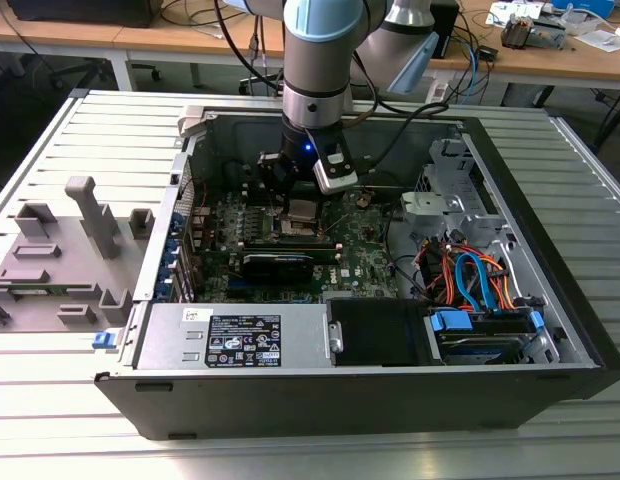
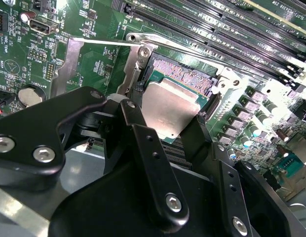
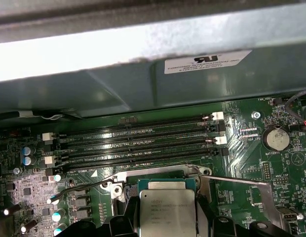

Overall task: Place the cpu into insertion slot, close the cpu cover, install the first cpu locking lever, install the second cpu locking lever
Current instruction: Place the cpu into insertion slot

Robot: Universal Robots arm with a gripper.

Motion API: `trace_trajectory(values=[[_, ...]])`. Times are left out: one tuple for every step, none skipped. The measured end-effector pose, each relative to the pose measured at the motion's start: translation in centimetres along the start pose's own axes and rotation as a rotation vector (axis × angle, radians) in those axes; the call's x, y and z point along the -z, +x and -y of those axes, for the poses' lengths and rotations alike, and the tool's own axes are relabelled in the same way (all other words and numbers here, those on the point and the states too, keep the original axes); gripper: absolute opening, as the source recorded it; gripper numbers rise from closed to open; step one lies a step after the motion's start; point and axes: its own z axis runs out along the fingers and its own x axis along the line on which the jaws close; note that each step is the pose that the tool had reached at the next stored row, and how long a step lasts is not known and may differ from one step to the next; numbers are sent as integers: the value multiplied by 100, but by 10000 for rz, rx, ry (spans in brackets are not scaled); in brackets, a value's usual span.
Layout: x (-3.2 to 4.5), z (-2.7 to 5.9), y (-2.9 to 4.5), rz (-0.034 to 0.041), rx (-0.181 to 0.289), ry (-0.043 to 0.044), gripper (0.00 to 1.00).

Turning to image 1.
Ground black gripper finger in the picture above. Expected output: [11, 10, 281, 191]
[283, 166, 299, 216]
[257, 150, 287, 212]

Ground silver CPU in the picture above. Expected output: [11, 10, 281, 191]
[288, 198, 320, 222]

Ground metal socket cover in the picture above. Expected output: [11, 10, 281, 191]
[312, 202, 334, 237]

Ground CPU socket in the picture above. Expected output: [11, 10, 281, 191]
[270, 205, 334, 242]

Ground CPU cooler heat sink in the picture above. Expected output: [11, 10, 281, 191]
[499, 13, 537, 50]

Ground green RAM stick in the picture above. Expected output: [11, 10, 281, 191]
[7, 284, 99, 297]
[241, 239, 341, 265]

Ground black graphics card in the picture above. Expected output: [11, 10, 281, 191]
[238, 251, 316, 285]

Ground green motherboard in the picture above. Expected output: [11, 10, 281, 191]
[188, 185, 409, 306]

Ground silver metal drive cage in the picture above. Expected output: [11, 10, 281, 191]
[398, 138, 519, 246]

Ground white power strip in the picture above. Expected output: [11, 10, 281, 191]
[425, 79, 450, 105]

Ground black plastic shroud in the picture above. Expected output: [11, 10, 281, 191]
[324, 297, 436, 369]

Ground black box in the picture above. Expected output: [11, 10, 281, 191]
[429, 0, 461, 60]

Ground grey power supply unit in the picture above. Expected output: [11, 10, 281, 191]
[133, 301, 336, 372]

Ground hard disk blue carrier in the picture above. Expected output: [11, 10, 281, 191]
[423, 305, 547, 367]

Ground grey parts rack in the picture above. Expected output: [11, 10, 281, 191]
[0, 174, 157, 335]

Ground wooden desk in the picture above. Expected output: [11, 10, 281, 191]
[429, 0, 620, 84]
[0, 0, 291, 56]

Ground black monitor base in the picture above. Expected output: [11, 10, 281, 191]
[6, 0, 157, 29]

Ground white printed papers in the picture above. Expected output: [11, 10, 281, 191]
[484, 0, 546, 29]

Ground grey metal device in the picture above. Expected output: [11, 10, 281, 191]
[532, 18, 574, 51]

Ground blue box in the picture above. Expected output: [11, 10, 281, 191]
[549, 0, 616, 14]

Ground white paper sheet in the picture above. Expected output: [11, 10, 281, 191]
[573, 27, 620, 54]

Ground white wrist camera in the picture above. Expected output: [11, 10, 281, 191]
[304, 127, 360, 196]

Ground grey case handle latch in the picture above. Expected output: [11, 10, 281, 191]
[176, 105, 217, 140]

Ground orange wire bundle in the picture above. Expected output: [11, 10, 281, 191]
[414, 242, 519, 314]

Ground blue wire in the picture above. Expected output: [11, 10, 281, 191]
[453, 251, 497, 315]

